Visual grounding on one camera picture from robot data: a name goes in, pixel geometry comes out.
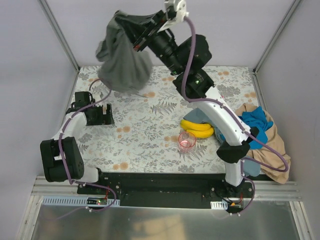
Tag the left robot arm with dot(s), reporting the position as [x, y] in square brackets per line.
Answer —
[61, 157]

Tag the aluminium frame post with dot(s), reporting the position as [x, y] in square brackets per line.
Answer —
[283, 23]
[59, 33]

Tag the bright blue cloth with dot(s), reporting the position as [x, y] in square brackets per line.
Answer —
[258, 119]

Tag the light blue cloth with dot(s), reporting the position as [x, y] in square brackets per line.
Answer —
[197, 116]

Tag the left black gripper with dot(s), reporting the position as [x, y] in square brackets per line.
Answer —
[100, 114]

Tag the pink plastic cup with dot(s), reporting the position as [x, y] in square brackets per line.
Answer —
[186, 141]

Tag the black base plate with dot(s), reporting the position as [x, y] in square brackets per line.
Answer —
[168, 190]

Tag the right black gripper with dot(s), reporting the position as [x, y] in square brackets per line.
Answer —
[146, 31]

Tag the right white cable duct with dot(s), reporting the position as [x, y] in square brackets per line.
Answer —
[219, 205]

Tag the grey cloth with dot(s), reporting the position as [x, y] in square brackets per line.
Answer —
[123, 69]

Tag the left aluminium frame post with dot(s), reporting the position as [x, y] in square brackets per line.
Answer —
[59, 33]

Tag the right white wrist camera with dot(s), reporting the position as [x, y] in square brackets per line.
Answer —
[175, 12]

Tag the beige cloth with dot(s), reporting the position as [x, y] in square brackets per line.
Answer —
[263, 154]

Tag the right aluminium frame post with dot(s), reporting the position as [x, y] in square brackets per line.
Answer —
[283, 23]

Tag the floral tablecloth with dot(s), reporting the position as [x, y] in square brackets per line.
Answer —
[144, 136]

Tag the left white cable duct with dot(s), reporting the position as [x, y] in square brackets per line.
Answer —
[79, 201]

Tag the yellow banana bunch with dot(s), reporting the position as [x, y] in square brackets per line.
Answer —
[199, 130]

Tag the white cable duct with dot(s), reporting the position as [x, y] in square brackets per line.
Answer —
[219, 205]
[79, 201]

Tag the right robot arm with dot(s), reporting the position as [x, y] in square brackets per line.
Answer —
[186, 62]

